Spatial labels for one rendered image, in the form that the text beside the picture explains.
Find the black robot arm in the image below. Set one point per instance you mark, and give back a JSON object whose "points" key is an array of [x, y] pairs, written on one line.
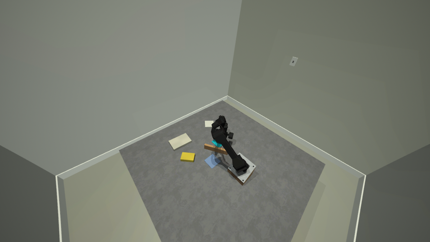
{"points": [[219, 135]]}

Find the wooden plank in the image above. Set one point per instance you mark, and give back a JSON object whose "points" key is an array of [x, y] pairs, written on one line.
{"points": [[216, 149]]}

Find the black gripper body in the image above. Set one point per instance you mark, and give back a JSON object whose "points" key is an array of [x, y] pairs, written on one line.
{"points": [[230, 135]]}

